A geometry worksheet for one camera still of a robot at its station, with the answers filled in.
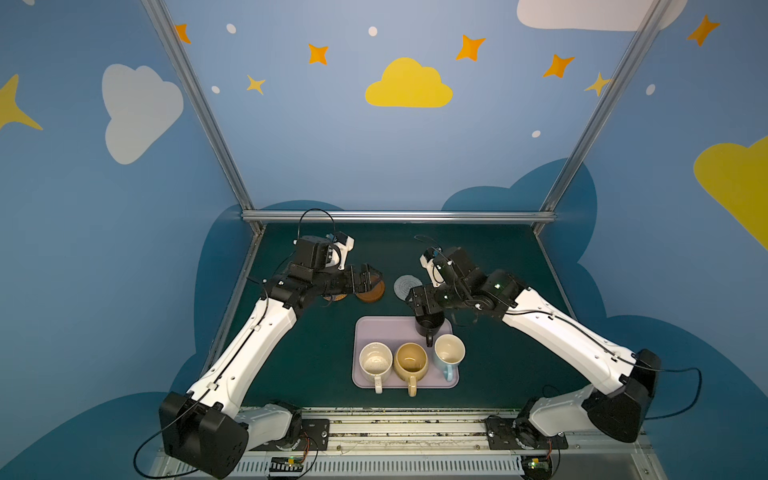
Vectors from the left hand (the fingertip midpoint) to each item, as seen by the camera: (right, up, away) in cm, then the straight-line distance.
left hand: (368, 274), depth 75 cm
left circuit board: (-20, -48, -2) cm, 52 cm away
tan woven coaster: (-12, -10, +26) cm, 30 cm away
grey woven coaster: (+11, -6, +30) cm, 32 cm away
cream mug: (+1, -26, +11) cm, 29 cm away
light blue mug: (+23, -24, +12) cm, 36 cm away
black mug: (+18, -17, +18) cm, 31 cm away
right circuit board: (+42, -48, -2) cm, 64 cm away
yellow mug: (+12, -27, +11) cm, 31 cm away
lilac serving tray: (+6, -19, +18) cm, 27 cm away
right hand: (+14, -5, 0) cm, 15 cm away
